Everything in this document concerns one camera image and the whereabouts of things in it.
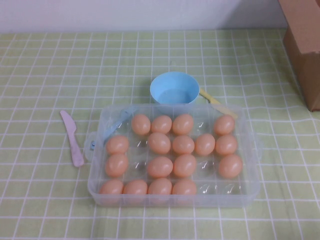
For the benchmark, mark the brown egg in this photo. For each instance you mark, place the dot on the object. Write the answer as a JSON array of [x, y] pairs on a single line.
[[184, 165], [224, 124], [184, 187], [135, 187], [226, 144], [160, 186], [182, 124], [140, 124], [111, 187], [183, 144], [161, 124], [205, 144], [160, 167], [117, 145], [230, 165], [159, 142], [116, 165]]

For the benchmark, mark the clear plastic egg box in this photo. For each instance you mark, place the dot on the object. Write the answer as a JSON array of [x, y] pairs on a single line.
[[220, 191]]

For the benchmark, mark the brown cardboard box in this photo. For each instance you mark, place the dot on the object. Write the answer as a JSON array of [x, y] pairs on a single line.
[[305, 37]]

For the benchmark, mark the light blue plastic bowl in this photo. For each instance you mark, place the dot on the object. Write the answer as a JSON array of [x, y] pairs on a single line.
[[175, 85]]

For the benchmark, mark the yellow plastic knife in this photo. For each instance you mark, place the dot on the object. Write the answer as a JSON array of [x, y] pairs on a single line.
[[208, 96]]

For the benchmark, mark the pink plastic knife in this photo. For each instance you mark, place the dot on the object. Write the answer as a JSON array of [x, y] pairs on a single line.
[[73, 142]]

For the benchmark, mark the green checked tablecloth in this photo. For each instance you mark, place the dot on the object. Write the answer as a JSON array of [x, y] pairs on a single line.
[[50, 75]]

